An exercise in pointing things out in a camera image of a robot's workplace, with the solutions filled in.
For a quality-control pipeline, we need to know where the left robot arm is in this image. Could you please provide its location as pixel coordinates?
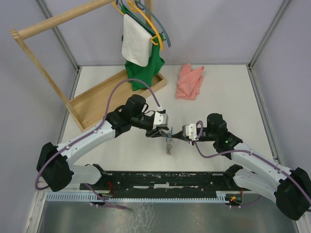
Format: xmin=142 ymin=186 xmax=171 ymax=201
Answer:
xmin=36 ymin=95 xmax=169 ymax=192

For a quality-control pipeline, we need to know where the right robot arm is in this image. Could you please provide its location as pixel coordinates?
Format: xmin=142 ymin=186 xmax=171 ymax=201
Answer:
xmin=172 ymin=113 xmax=311 ymax=221

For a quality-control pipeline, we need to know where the pink cloth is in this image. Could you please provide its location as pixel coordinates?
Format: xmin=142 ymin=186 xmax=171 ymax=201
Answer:
xmin=175 ymin=64 xmax=205 ymax=100

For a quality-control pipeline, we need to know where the wooden clothes rack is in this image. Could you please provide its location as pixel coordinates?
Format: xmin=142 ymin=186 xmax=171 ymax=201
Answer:
xmin=9 ymin=0 xmax=168 ymax=133

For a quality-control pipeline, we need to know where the green shirt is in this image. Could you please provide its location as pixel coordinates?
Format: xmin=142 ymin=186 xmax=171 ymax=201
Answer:
xmin=121 ymin=6 xmax=165 ymax=86

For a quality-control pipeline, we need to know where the white towel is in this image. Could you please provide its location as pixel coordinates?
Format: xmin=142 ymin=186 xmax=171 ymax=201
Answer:
xmin=121 ymin=14 xmax=153 ymax=67

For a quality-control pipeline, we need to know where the grey-blue hanger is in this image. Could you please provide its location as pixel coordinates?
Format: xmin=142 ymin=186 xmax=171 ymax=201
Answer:
xmin=111 ymin=0 xmax=172 ymax=51

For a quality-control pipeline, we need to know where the yellow hanger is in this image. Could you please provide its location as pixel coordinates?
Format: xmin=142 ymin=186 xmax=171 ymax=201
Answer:
xmin=126 ymin=0 xmax=171 ymax=51

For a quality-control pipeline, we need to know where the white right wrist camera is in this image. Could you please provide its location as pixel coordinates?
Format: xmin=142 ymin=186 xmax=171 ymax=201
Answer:
xmin=182 ymin=123 xmax=197 ymax=141

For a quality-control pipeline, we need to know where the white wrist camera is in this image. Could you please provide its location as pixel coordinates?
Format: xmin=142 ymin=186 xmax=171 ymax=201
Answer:
xmin=153 ymin=110 xmax=169 ymax=130
xmin=182 ymin=123 xmax=197 ymax=141

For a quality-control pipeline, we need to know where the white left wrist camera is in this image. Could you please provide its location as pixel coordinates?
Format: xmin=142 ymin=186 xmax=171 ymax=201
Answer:
xmin=153 ymin=110 xmax=169 ymax=130

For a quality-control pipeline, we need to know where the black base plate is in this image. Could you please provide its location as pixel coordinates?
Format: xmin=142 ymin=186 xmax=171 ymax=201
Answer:
xmin=91 ymin=171 xmax=242 ymax=198

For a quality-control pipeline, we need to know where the white cable duct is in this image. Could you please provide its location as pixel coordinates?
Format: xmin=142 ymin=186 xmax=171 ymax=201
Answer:
xmin=46 ymin=192 xmax=228 ymax=203

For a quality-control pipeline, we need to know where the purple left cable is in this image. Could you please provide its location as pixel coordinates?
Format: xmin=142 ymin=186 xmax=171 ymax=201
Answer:
xmin=35 ymin=78 xmax=163 ymax=211

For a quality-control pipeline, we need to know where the aluminium frame rail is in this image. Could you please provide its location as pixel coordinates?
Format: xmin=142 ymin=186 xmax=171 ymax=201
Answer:
xmin=36 ymin=0 xmax=81 ymax=71

